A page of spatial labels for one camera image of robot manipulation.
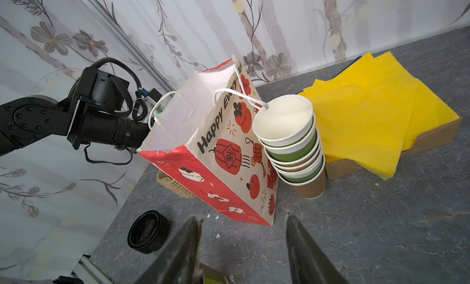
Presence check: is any red white paper bag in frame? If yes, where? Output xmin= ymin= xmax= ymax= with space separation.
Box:
xmin=138 ymin=57 xmax=278 ymax=225

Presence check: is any brown pulp cup carrier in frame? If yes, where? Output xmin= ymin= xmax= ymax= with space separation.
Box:
xmin=156 ymin=170 xmax=197 ymax=199

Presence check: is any green white paper cup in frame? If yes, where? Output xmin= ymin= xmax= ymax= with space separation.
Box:
xmin=198 ymin=263 xmax=229 ymax=284

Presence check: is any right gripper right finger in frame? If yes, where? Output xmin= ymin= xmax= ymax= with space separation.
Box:
xmin=286 ymin=214 xmax=348 ymax=284

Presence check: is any stack of paper cups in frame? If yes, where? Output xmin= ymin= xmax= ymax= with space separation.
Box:
xmin=252 ymin=94 xmax=326 ymax=200

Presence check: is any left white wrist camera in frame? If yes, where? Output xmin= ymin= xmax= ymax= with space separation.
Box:
xmin=140 ymin=88 xmax=162 ymax=105

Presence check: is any cardboard napkin tray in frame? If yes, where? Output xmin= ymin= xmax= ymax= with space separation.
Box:
xmin=324 ymin=116 xmax=463 ymax=181

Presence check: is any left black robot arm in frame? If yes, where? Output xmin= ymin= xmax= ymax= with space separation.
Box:
xmin=1 ymin=57 xmax=150 ymax=156

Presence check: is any stack of black lids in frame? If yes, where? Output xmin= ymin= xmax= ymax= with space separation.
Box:
xmin=127 ymin=210 xmax=170 ymax=254

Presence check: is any yellow paper napkins stack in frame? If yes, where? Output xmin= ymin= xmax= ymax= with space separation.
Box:
xmin=300 ymin=52 xmax=460 ymax=180

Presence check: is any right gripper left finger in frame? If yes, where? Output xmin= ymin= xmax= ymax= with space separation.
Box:
xmin=136 ymin=216 xmax=203 ymax=284

